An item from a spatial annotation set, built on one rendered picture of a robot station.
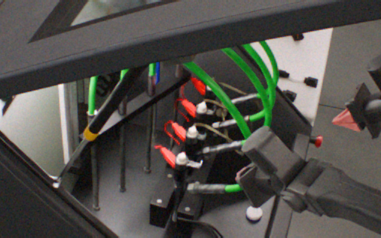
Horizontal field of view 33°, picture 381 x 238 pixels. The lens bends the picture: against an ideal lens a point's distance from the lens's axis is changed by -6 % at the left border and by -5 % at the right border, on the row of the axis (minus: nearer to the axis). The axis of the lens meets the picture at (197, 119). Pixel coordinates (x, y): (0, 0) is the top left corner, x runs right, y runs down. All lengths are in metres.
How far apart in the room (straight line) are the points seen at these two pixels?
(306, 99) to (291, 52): 0.19
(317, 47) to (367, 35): 1.86
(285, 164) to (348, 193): 0.16
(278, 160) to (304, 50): 0.90
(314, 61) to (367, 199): 1.03
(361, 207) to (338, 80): 2.53
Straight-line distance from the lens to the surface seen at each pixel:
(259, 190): 1.19
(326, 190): 0.99
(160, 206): 1.49
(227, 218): 1.68
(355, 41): 3.73
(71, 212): 1.10
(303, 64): 1.89
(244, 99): 1.59
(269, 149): 1.06
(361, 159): 3.07
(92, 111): 1.42
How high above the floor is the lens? 2.16
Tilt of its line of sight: 45 degrees down
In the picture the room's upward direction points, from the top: 7 degrees clockwise
